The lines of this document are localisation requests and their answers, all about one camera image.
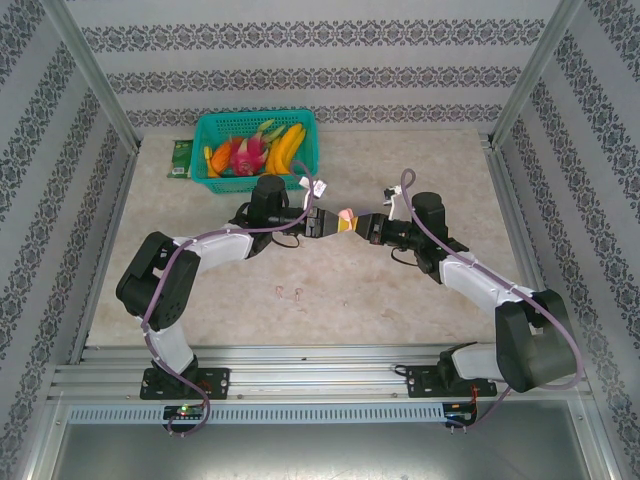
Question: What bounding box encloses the pink dragon fruit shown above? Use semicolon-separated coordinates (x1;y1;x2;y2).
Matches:
228;119;287;176

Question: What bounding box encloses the slotted grey cable duct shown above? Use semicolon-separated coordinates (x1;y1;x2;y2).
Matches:
67;403;446;424

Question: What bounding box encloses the teal perforated plastic basket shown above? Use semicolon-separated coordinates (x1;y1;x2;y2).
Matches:
191;109;321;195

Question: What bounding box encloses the yellow banana bunch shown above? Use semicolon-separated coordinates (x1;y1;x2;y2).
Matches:
263;123;308;176

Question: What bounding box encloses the grey metal sheet panel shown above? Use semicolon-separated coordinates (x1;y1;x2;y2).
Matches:
29;422;614;480

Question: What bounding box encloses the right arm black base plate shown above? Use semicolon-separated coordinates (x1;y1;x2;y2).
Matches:
404;363;499;400

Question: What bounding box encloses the orange mango fruit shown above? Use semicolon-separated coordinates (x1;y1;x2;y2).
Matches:
209;141;234;174

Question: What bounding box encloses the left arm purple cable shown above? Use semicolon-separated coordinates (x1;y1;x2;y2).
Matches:
141;159;321;439

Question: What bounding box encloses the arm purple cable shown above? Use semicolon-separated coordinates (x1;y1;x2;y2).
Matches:
141;159;321;439
392;168;585;434

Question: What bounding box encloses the green snack packet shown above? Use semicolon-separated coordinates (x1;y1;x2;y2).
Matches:
167;139;196;180

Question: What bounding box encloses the aluminium enclosure frame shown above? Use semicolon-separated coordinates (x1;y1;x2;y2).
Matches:
19;0;621;480

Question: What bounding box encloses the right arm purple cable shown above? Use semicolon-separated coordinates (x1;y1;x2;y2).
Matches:
392;168;585;434

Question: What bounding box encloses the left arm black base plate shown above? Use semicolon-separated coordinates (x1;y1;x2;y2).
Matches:
139;367;231;401

